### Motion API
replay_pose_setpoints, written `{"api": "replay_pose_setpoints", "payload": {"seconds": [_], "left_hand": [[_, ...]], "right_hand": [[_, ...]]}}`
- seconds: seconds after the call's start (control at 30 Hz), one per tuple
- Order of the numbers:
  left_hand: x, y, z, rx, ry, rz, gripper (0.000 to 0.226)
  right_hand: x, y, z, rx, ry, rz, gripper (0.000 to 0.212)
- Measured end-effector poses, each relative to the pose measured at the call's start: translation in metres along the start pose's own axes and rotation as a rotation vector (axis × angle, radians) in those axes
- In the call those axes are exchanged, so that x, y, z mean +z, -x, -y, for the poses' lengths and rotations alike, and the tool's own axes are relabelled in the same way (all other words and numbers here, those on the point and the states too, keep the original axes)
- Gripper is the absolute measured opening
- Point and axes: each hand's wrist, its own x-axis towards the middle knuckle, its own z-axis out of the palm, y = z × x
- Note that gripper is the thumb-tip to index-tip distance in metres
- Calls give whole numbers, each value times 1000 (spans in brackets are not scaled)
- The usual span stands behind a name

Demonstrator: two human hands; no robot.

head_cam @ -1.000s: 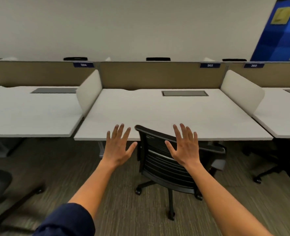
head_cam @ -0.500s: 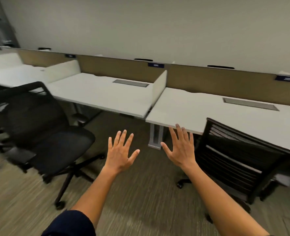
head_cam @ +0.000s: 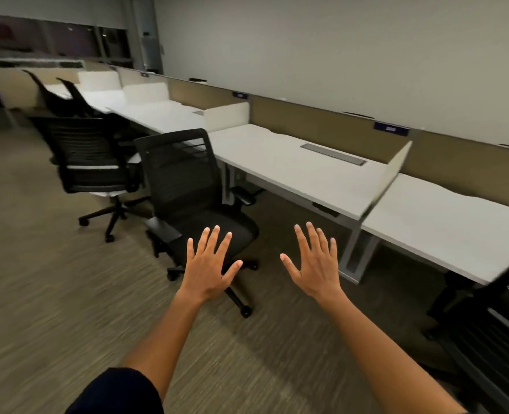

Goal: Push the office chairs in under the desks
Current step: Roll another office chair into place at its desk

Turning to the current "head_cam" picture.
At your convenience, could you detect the person's right hand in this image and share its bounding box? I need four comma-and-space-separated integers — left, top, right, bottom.
279, 222, 346, 305

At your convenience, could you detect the person's left hand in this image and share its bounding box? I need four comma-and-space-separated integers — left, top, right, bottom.
180, 225, 244, 305

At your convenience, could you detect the person's left forearm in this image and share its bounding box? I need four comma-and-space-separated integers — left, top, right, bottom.
122, 288, 205, 402

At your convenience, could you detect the person's right forearm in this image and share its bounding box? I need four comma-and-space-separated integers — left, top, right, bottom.
316, 290, 467, 414

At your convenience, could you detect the gray metal desk leg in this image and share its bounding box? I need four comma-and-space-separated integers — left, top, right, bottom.
218, 161, 238, 206
338, 227, 381, 284

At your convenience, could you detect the black mesh office chair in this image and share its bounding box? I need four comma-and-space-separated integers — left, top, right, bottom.
422, 255, 509, 414
134, 128, 260, 319

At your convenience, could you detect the white desk divider panel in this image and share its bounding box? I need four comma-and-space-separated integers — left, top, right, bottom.
77, 71, 122, 92
368, 141, 413, 212
203, 101, 251, 133
122, 83, 170, 105

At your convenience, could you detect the black office chair white seat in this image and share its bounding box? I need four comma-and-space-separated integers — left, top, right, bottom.
29, 115, 152, 244

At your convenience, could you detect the dark blue shirt sleeve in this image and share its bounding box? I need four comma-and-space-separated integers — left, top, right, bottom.
64, 367, 165, 414

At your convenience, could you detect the dark window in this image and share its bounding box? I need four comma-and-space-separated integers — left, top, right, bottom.
0, 13, 133, 65

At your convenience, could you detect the beige desk partition wall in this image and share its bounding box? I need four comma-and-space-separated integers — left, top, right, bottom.
115, 66, 509, 213

